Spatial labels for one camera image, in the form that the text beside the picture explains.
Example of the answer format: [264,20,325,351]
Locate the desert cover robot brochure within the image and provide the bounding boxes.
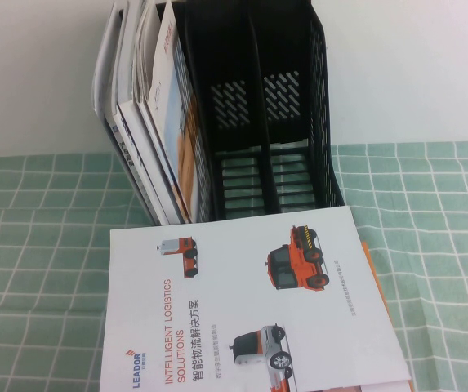
[142,0,203,225]

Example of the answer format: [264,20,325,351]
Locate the white book blue spine text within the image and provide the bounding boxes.
[112,100,167,226]

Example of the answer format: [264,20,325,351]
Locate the orange book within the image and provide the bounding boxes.
[359,239,415,392]

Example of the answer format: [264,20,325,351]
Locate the black mesh book holder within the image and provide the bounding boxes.
[101,0,345,226]

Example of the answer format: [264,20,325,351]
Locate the green checkered tablecloth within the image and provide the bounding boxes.
[0,140,468,392]

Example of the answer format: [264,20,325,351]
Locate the white Leador logistics brochure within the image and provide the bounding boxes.
[98,205,413,392]

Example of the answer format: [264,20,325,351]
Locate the grey white glossy folder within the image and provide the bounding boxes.
[90,0,131,122]

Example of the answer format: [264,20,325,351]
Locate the white brochure pink print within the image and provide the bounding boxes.
[358,376,412,392]

